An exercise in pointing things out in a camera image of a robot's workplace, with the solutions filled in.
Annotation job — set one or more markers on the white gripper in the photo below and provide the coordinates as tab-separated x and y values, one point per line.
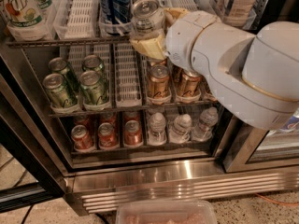
182	40

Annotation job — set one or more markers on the white 7up can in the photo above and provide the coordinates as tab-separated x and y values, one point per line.
148	18

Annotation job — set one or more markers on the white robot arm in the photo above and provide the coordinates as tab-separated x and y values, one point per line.
255	77

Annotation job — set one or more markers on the rear left gold can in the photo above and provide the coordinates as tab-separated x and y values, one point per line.
153	62

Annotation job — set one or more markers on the front left gold can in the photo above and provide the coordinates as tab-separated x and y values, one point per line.
158	82

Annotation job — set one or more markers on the blue pepsi can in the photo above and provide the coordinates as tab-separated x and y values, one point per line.
115	16

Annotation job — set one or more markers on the front middle gold can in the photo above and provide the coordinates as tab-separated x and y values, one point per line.
188	83

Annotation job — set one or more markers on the white can top right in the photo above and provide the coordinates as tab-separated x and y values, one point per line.
234	12

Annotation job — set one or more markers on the rear right green can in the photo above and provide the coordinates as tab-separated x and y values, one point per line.
95	63

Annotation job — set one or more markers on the green can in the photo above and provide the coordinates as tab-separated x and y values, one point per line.
62	66
59	92
93	88
95	63

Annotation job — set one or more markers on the front right gold can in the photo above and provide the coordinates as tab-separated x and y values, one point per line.
209	94

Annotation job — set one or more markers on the front right green can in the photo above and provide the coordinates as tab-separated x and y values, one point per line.
93	88

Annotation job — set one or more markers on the front right red can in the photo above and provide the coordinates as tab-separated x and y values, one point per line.
132	133

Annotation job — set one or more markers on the red can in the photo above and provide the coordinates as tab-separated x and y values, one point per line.
107	136
132	133
82	138

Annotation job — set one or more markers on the rear left green can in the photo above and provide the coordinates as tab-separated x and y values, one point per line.
62	66

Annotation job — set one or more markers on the stainless steel fridge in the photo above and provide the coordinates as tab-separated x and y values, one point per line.
236	160

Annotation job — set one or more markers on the front middle red can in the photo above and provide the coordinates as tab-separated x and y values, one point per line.
107	136

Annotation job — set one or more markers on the front left green can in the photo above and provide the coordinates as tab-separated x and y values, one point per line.
59	92

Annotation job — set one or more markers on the front left red can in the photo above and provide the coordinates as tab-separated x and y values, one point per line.
82	138

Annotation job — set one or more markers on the blue can right fridge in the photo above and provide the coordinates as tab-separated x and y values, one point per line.
290	125

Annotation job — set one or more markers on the black fridge door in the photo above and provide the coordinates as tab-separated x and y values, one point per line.
20	136

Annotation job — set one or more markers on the middle water bottle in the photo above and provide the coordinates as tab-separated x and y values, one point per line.
180	130

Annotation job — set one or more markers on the clear plastic container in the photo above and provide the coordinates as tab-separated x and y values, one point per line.
166	212

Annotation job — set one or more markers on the top wire shelf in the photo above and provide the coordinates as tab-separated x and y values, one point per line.
10	43

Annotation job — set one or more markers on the wire shelf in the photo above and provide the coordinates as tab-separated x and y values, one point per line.
132	108
10	43

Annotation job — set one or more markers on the middle wire shelf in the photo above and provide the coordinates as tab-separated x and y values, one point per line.
132	108

